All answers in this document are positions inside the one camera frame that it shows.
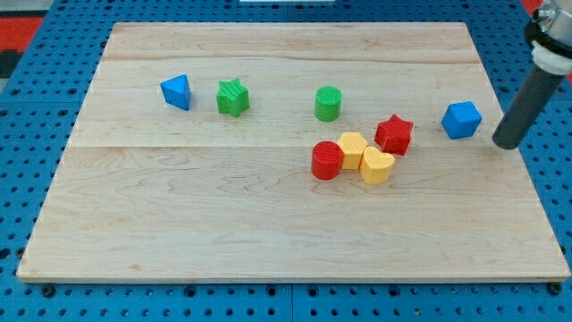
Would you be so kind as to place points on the blue cube block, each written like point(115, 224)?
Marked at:
point(461, 120)

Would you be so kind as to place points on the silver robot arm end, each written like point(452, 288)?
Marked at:
point(549, 35)

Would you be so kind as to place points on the red cylinder block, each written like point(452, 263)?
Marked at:
point(326, 161)

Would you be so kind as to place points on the yellow hexagon block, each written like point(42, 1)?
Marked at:
point(352, 145)

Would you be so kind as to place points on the green cylinder block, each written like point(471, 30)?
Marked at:
point(327, 103)

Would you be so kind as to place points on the wooden board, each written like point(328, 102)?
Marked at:
point(147, 193)

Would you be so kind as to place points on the green star block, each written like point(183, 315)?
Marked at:
point(232, 97)

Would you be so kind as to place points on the yellow heart block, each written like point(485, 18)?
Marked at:
point(376, 166)

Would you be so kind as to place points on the red star block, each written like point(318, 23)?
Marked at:
point(394, 135)

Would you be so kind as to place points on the blue triangle block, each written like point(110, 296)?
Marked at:
point(176, 92)

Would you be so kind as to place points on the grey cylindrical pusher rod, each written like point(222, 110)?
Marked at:
point(530, 100)

